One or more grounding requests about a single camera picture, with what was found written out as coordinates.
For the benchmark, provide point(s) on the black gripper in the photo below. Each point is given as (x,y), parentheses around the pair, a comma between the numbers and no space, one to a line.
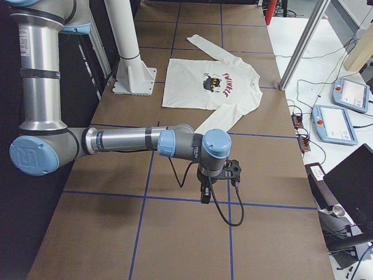
(206,183)

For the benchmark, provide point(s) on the cream long sleeve cat shirt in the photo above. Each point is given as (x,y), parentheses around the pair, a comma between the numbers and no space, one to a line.
(225,85)

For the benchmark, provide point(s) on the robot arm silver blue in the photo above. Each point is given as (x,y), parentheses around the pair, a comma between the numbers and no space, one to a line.
(46,143)

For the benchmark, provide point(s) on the near orange black connector box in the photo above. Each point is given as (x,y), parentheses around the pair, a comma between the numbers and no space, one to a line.
(303,142)

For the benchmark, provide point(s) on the orange black connector box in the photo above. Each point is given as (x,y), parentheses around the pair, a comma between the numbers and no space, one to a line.
(303,142)
(297,121)

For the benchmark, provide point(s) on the far orange black connector box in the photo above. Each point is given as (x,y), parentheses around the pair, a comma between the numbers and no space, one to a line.
(297,121)

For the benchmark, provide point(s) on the black box with white label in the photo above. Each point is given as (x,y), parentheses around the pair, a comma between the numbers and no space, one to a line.
(321,192)

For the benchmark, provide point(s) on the silver round metal cup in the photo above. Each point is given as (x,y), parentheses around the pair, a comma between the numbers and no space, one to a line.
(338,211)

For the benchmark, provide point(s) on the near teach pendant tablet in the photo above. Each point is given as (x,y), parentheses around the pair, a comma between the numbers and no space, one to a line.
(333,125)

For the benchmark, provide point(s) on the teach pendant tablet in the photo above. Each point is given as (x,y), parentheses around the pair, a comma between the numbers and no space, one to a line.
(333,125)
(352,95)

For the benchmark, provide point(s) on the black monitor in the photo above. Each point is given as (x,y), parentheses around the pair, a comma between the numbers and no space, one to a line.
(351,184)

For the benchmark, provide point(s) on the far teach pendant tablet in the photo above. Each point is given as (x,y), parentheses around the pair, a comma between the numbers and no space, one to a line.
(352,95)

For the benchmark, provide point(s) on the red fire extinguisher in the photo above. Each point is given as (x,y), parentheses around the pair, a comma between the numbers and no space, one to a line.
(270,11)

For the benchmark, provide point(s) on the wooden beam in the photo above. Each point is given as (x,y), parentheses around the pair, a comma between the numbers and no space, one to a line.
(361,52)

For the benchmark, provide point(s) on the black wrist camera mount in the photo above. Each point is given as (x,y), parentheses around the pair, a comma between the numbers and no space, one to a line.
(230,171)

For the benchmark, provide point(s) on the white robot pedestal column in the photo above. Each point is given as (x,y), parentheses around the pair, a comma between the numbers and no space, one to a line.
(133,76)

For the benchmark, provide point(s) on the aluminium frame post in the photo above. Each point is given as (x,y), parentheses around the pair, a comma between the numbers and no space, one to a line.
(312,24)

